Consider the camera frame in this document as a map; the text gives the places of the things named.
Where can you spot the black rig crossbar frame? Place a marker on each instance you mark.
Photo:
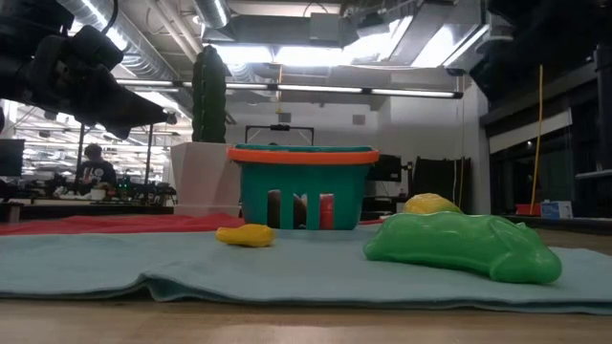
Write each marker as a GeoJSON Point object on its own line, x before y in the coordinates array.
{"type": "Point", "coordinates": [279, 127]}

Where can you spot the white angular planter pot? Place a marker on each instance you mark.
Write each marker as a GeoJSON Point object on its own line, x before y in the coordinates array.
{"type": "Point", "coordinates": [205, 177]}

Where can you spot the green toy cucumber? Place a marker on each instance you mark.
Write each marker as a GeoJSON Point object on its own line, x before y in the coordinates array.
{"type": "Point", "coordinates": [454, 243]}

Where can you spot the small yellow toy banana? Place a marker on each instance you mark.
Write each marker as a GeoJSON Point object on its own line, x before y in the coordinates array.
{"type": "Point", "coordinates": [246, 235]}

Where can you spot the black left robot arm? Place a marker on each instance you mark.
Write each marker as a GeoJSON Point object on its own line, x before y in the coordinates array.
{"type": "Point", "coordinates": [28, 14]}

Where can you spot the red bin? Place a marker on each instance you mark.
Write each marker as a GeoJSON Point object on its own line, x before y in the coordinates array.
{"type": "Point", "coordinates": [527, 210]}

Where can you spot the light blue cloth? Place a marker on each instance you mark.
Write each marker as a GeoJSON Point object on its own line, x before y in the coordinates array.
{"type": "Point", "coordinates": [287, 267]}

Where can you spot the white planter saucer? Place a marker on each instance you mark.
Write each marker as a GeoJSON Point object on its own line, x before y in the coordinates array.
{"type": "Point", "coordinates": [205, 211]}

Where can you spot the blue and white box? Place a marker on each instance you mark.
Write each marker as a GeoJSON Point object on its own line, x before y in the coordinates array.
{"type": "Point", "coordinates": [557, 209]}

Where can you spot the person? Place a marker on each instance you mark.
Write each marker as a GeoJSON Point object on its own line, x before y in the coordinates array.
{"type": "Point", "coordinates": [95, 169]}

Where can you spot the black tall rig frame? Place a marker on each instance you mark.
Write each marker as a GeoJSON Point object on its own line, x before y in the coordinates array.
{"type": "Point", "coordinates": [149, 157]}

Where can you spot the dark monitor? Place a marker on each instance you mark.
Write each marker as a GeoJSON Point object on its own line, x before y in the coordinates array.
{"type": "Point", "coordinates": [12, 156]}

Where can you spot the brown toy kiwi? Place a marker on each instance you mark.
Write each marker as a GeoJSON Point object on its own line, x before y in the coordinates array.
{"type": "Point", "coordinates": [273, 210]}

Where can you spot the silver ventilation duct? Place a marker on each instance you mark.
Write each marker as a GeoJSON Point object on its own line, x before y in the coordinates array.
{"type": "Point", "coordinates": [210, 12]}

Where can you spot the long ceiling light bar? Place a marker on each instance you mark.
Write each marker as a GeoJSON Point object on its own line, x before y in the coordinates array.
{"type": "Point", "coordinates": [315, 89]}

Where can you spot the red toy strawberry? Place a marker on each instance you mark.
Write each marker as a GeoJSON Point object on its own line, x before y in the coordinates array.
{"type": "Point", "coordinates": [326, 212]}

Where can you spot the red cloth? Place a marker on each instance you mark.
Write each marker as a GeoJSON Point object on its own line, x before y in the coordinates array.
{"type": "Point", "coordinates": [119, 223]}

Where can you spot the yellow toy corn cob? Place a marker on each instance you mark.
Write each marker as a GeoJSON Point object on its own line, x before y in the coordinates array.
{"type": "Point", "coordinates": [428, 204]}

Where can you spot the tall green cactus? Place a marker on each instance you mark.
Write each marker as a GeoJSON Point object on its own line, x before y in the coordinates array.
{"type": "Point", "coordinates": [209, 95]}

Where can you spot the black panel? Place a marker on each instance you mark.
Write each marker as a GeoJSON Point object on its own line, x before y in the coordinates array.
{"type": "Point", "coordinates": [440, 181]}

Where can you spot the black monitor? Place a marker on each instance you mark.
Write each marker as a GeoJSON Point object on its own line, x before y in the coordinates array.
{"type": "Point", "coordinates": [385, 168]}

